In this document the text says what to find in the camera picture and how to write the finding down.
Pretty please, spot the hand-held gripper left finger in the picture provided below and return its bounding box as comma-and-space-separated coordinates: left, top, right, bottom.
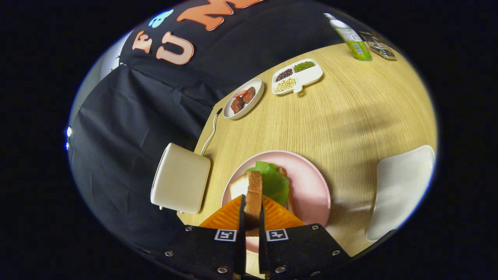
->
165, 194, 246, 280

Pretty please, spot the black backdrop cloth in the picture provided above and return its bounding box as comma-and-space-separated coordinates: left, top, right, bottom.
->
68, 0, 351, 249

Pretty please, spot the green lettuce leaf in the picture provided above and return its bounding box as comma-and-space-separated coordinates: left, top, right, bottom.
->
244, 161, 290, 207

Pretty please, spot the white toaster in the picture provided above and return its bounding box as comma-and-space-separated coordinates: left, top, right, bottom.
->
151, 142, 211, 214

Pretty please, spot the white rectangular plate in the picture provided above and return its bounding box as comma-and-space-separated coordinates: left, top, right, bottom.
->
366, 145, 435, 242

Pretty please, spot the metal wire basket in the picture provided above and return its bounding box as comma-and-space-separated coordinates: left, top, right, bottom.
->
360, 31, 397, 61

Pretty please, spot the pink plate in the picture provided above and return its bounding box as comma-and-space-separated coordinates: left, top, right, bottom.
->
221, 150, 331, 254

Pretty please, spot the bread slice under ham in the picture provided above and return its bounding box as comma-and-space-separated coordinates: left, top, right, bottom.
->
276, 166, 296, 215

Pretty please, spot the silver bottle with green label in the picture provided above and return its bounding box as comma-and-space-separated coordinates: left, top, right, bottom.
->
324, 13, 372, 61

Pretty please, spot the white divided dish with beans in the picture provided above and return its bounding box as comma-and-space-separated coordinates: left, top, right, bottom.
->
272, 59, 324, 95

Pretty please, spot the white round plate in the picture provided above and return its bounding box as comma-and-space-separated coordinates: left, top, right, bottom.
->
223, 78, 265, 120

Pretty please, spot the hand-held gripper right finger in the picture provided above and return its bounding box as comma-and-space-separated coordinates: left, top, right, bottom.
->
259, 194, 352, 280

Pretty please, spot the plain toast bread slice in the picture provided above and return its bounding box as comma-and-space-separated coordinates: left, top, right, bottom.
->
229, 170, 264, 237

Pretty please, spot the white toaster cable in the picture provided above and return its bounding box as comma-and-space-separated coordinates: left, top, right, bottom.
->
200, 108, 223, 156

